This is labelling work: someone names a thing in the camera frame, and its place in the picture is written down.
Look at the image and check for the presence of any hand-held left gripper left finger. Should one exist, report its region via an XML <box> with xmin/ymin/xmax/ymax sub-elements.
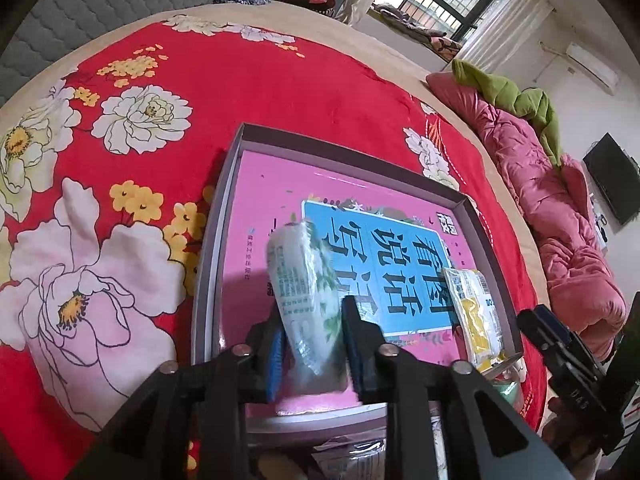
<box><xmin>70</xmin><ymin>310</ymin><xmax>288</xmax><ymax>480</ymax></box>

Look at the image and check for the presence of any pink quilt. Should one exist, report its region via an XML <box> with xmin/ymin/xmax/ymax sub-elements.
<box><xmin>425</xmin><ymin>71</ymin><xmax>628</xmax><ymax>348</ymax></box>

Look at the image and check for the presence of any green blanket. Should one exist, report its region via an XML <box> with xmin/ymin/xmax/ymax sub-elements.
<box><xmin>451</xmin><ymin>59</ymin><xmax>563</xmax><ymax>168</ymax></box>

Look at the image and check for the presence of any green patterned tissue packet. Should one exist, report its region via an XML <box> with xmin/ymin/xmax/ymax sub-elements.
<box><xmin>482</xmin><ymin>355</ymin><xmax>526</xmax><ymax>413</ymax></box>

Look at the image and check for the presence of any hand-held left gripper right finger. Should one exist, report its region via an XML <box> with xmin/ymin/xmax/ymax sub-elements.
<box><xmin>341</xmin><ymin>295</ymin><xmax>571</xmax><ymax>480</ymax></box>

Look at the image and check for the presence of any white green tissue packet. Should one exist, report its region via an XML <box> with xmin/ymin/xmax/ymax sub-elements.
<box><xmin>265</xmin><ymin>217</ymin><xmax>351</xmax><ymax>396</ymax></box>

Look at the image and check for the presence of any red floral blanket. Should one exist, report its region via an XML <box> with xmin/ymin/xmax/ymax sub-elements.
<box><xmin>0</xmin><ymin>2</ymin><xmax>551</xmax><ymax>480</ymax></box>

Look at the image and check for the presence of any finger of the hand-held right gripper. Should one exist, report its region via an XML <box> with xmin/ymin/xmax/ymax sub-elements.
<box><xmin>516</xmin><ymin>304</ymin><xmax>583</xmax><ymax>376</ymax></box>

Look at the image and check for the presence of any black wall television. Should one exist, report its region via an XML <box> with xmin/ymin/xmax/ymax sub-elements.
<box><xmin>582</xmin><ymin>132</ymin><xmax>640</xmax><ymax>226</ymax></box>

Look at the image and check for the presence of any yellow white tissue packet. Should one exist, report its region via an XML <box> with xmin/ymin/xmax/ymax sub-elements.
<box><xmin>442</xmin><ymin>267</ymin><xmax>506</xmax><ymax>371</ymax></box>

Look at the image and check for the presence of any grey quilted headboard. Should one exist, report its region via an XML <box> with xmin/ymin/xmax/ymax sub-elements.
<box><xmin>0</xmin><ymin>0</ymin><xmax>261</xmax><ymax>106</ymax></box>

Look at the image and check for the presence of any clear wrapped tissue packet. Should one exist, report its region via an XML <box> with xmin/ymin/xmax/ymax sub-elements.
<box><xmin>310</xmin><ymin>437</ymin><xmax>391</xmax><ymax>480</ymax></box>

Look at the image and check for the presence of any patterned windowsill blanket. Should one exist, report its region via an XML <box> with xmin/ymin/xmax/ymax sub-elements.
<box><xmin>372</xmin><ymin>2</ymin><xmax>463</xmax><ymax>53</ymax></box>

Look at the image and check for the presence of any white air conditioner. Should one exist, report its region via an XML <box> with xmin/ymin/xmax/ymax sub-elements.
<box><xmin>565</xmin><ymin>42</ymin><xmax>621</xmax><ymax>93</ymax></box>

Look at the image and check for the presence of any grey cardboard box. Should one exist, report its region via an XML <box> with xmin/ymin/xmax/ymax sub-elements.
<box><xmin>190</xmin><ymin>122</ymin><xmax>526</xmax><ymax>436</ymax></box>

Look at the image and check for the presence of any pink book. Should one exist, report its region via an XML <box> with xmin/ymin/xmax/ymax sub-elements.
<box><xmin>217</xmin><ymin>152</ymin><xmax>516</xmax><ymax>418</ymax></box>

